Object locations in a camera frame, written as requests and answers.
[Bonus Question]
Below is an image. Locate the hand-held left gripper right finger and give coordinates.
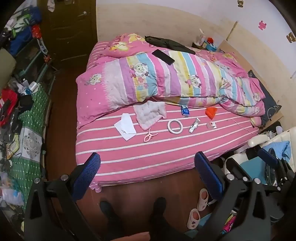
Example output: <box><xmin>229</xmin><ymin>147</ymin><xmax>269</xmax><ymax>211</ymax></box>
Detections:
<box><xmin>194</xmin><ymin>151</ymin><xmax>271</xmax><ymax>241</ymax></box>

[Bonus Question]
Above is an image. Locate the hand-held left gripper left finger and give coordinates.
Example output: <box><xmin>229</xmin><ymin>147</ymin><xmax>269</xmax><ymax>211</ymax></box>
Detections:
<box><xmin>23</xmin><ymin>152</ymin><xmax>102</xmax><ymax>241</ymax></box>

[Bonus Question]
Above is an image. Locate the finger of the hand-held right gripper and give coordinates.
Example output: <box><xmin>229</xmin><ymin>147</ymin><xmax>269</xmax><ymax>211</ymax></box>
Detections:
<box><xmin>257</xmin><ymin>148</ymin><xmax>296</xmax><ymax>179</ymax></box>

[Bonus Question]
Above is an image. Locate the silver tube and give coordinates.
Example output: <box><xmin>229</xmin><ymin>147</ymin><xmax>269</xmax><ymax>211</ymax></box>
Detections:
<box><xmin>188</xmin><ymin>117</ymin><xmax>201</xmax><ymax>133</ymax></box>

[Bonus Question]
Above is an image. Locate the light blue cloth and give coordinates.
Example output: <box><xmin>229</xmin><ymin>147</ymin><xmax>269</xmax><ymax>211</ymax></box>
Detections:
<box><xmin>262</xmin><ymin>140</ymin><xmax>292</xmax><ymax>163</ymax></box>

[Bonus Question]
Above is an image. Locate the teal cushion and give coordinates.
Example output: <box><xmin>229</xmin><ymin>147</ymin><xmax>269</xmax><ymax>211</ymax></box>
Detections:
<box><xmin>239</xmin><ymin>156</ymin><xmax>266</xmax><ymax>179</ymax></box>

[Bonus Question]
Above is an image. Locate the white pink slipper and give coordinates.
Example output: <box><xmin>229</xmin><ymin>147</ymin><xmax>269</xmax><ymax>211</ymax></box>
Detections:
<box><xmin>187</xmin><ymin>208</ymin><xmax>201</xmax><ymax>230</ymax></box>
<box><xmin>196</xmin><ymin>188</ymin><xmax>209</xmax><ymax>211</ymax></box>

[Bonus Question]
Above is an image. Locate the dark blue pillow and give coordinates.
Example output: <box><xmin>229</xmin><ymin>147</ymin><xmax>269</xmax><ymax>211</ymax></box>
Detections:
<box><xmin>247</xmin><ymin>70</ymin><xmax>282</xmax><ymax>127</ymax></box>

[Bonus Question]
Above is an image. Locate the colourful printed bag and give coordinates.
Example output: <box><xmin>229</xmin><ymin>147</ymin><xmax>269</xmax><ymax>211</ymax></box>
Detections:
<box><xmin>221</xmin><ymin>213</ymin><xmax>236</xmax><ymax>234</ymax></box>

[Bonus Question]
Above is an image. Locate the white paper sheet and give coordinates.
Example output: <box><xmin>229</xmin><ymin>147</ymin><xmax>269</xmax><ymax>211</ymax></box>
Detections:
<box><xmin>113</xmin><ymin>113</ymin><xmax>137</xmax><ymax>141</ymax></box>

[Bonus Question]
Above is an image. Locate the pink striped bed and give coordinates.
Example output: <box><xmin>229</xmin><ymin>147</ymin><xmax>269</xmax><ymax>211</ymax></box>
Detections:
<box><xmin>75</xmin><ymin>42</ymin><xmax>284</xmax><ymax>193</ymax></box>

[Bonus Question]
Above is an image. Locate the orange knitted piece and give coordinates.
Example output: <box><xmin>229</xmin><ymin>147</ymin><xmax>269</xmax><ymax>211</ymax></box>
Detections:
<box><xmin>205</xmin><ymin>106</ymin><xmax>218</xmax><ymax>120</ymax></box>

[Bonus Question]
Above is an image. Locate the pink plastic clip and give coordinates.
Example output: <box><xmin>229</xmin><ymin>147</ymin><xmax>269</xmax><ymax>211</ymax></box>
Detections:
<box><xmin>144</xmin><ymin>128</ymin><xmax>159</xmax><ymax>142</ymax></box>

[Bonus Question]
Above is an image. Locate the green patterned cloth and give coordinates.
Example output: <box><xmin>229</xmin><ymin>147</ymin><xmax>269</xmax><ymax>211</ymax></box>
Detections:
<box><xmin>7</xmin><ymin>83</ymin><xmax>51</xmax><ymax>209</ymax></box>

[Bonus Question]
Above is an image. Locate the white quilted cloth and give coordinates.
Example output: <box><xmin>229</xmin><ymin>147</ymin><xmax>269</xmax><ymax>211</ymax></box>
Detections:
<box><xmin>133</xmin><ymin>101</ymin><xmax>167</xmax><ymax>130</ymax></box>

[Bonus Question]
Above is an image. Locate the red bag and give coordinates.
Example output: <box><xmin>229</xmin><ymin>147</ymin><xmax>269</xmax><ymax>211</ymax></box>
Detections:
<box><xmin>0</xmin><ymin>89</ymin><xmax>18</xmax><ymax>127</ymax></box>

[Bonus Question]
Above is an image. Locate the pastel striped sheep quilt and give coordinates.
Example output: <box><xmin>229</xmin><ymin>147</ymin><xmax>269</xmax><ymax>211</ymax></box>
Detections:
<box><xmin>76</xmin><ymin>34</ymin><xmax>266</xmax><ymax>129</ymax></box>

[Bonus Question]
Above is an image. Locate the dark metal rack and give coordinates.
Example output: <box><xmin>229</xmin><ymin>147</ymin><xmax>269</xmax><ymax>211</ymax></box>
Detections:
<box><xmin>14</xmin><ymin>38</ymin><xmax>56</xmax><ymax>84</ymax></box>

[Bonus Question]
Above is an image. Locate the teal storage box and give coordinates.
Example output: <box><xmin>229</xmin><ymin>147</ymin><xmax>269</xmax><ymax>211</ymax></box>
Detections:
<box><xmin>203</xmin><ymin>41</ymin><xmax>218</xmax><ymax>51</ymax></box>

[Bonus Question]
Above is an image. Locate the black smartphone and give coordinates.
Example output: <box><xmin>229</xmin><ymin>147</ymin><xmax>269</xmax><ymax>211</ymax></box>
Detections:
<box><xmin>152</xmin><ymin>49</ymin><xmax>175</xmax><ymax>65</ymax></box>

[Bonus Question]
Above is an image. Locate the white bottle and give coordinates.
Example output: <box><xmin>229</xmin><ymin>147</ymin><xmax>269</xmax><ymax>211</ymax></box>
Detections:
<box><xmin>196</xmin><ymin>29</ymin><xmax>206</xmax><ymax>47</ymax></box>

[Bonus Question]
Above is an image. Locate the dark green garment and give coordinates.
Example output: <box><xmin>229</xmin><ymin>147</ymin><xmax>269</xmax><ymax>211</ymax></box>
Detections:
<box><xmin>145</xmin><ymin>36</ymin><xmax>196</xmax><ymax>55</ymax></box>

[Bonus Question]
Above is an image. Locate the dark wooden door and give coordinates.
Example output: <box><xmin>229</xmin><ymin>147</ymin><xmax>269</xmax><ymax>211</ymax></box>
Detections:
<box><xmin>42</xmin><ymin>0</ymin><xmax>97</xmax><ymax>70</ymax></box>

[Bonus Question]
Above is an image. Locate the blue clothes pile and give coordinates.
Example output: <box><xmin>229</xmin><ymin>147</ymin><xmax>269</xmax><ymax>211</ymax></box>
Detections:
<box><xmin>9</xmin><ymin>7</ymin><xmax>42</xmax><ymax>56</ymax></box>

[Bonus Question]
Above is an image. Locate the white charger cable bundle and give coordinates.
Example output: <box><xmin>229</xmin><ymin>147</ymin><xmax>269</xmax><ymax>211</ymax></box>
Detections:
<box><xmin>259</xmin><ymin>130</ymin><xmax>278</xmax><ymax>139</ymax></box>

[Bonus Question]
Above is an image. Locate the thin white cord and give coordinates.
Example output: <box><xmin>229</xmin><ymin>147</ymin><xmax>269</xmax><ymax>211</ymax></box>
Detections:
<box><xmin>228</xmin><ymin>117</ymin><xmax>259</xmax><ymax>135</ymax></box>

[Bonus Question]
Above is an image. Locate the white tape ring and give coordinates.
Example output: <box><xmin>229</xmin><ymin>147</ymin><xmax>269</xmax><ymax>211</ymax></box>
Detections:
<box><xmin>167</xmin><ymin>119</ymin><xmax>184</xmax><ymax>134</ymax></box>

